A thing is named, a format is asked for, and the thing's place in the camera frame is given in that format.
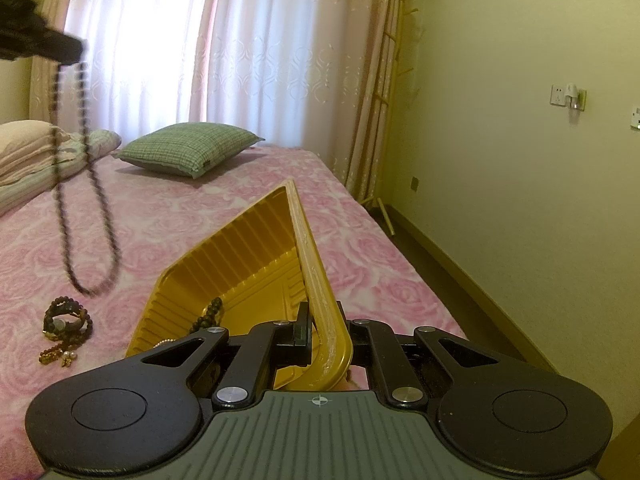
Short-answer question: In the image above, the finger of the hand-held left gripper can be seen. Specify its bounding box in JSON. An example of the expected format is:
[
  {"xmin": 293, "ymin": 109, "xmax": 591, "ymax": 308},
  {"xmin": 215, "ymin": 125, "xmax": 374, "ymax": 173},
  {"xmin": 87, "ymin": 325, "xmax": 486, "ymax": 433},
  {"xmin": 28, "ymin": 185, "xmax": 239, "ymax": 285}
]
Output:
[{"xmin": 42, "ymin": 29, "xmax": 87, "ymax": 67}]

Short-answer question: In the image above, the dark wooden bead bracelet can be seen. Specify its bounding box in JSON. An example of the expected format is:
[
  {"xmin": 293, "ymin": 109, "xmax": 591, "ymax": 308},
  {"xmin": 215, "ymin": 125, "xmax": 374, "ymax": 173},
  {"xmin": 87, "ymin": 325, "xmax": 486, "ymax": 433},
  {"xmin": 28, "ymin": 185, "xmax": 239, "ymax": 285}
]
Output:
[{"xmin": 189, "ymin": 296, "xmax": 224, "ymax": 334}]

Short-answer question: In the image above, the folded striped quilt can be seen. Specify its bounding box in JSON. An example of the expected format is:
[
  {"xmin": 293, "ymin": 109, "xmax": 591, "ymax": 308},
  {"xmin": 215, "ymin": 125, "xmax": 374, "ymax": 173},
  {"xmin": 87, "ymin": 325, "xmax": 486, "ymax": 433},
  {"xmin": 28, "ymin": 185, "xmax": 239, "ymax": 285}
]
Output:
[{"xmin": 0, "ymin": 129, "xmax": 124, "ymax": 217}]

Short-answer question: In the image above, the sheer white curtain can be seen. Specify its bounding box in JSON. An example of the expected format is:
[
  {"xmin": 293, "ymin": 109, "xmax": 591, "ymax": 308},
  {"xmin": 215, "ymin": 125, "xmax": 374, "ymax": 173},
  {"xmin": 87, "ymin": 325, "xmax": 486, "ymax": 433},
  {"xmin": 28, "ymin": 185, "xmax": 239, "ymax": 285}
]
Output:
[{"xmin": 54, "ymin": 0, "xmax": 362, "ymax": 152}]

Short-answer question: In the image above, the yellow plastic tray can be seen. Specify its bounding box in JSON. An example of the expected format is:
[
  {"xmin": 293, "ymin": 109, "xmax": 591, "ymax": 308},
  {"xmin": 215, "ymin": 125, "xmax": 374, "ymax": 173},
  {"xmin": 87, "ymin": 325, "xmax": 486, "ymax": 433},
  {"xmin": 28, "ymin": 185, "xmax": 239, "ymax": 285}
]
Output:
[{"xmin": 124, "ymin": 178, "xmax": 355, "ymax": 392}]

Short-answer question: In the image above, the golden coat rack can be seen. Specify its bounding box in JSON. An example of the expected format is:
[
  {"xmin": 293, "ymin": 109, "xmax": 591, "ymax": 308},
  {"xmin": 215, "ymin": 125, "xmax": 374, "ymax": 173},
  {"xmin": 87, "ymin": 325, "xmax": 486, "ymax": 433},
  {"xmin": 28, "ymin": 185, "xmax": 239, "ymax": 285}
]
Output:
[{"xmin": 362, "ymin": 0, "xmax": 427, "ymax": 237}]

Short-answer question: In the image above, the black stone bracelet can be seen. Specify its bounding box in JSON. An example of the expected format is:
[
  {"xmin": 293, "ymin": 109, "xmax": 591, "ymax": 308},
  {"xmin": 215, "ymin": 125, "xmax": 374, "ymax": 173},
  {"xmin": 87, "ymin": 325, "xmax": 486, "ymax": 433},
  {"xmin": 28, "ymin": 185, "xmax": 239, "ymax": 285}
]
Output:
[{"xmin": 43, "ymin": 296, "xmax": 94, "ymax": 337}]

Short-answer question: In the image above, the amber bead bracelet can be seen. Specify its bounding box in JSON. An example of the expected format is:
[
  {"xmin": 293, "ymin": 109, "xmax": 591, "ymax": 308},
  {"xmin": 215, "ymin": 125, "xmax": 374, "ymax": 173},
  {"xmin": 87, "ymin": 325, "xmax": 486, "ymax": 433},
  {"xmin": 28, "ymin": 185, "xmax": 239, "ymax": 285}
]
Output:
[{"xmin": 38, "ymin": 332, "xmax": 94, "ymax": 365}]

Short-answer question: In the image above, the beige drape beside pillows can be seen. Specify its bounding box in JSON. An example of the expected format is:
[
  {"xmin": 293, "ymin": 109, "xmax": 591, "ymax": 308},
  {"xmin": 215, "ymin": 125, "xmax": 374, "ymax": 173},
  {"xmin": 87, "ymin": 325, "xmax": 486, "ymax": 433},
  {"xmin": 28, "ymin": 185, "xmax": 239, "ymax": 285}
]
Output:
[{"xmin": 27, "ymin": 0, "xmax": 121, "ymax": 123}]

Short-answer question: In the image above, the white plug-in night light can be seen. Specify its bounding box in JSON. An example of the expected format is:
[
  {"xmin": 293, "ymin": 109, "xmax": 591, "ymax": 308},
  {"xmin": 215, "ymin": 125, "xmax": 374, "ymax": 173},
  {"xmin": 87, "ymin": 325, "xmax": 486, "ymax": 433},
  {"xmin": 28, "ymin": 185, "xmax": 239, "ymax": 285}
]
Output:
[{"xmin": 565, "ymin": 83, "xmax": 587, "ymax": 111}]

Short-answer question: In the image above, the long brown bead necklace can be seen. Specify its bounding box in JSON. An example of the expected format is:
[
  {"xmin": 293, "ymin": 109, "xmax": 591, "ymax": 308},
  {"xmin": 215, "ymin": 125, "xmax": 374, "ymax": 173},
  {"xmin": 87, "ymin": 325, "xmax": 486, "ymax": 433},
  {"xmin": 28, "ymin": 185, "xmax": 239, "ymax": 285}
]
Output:
[{"xmin": 51, "ymin": 59, "xmax": 124, "ymax": 297}]

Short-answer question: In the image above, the beige drape beside coat rack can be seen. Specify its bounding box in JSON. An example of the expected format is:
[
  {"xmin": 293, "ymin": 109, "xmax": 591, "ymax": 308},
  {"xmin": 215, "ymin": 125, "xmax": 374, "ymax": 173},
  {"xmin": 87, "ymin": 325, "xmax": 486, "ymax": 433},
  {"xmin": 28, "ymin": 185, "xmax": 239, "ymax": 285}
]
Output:
[{"xmin": 344, "ymin": 0, "xmax": 407, "ymax": 202}]

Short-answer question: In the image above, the pink pillow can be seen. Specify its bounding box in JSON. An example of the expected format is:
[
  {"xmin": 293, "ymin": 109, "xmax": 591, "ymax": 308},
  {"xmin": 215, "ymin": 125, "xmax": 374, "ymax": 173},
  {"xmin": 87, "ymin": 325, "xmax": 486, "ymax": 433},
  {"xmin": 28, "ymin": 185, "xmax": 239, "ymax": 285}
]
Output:
[{"xmin": 0, "ymin": 120, "xmax": 72, "ymax": 184}]

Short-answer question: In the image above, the green checked pillow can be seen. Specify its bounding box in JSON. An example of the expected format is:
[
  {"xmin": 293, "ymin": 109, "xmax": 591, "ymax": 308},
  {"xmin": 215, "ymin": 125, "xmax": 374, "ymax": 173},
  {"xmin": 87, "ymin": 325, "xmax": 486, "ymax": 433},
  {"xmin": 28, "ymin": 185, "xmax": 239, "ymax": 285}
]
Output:
[{"xmin": 112, "ymin": 122, "xmax": 266, "ymax": 180}]

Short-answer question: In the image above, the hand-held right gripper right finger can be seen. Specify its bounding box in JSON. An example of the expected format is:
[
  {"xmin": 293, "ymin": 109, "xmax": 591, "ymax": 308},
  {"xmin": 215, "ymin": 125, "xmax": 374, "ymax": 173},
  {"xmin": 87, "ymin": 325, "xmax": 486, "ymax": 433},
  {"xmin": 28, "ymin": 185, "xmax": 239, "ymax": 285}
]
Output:
[{"xmin": 347, "ymin": 317, "xmax": 502, "ymax": 407}]

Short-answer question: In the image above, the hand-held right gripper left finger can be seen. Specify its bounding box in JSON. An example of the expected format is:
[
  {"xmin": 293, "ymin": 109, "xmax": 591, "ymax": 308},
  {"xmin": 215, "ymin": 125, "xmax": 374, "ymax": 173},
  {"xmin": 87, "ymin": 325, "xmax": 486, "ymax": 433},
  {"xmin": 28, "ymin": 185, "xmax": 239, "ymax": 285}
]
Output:
[{"xmin": 125, "ymin": 302, "xmax": 316, "ymax": 411}]

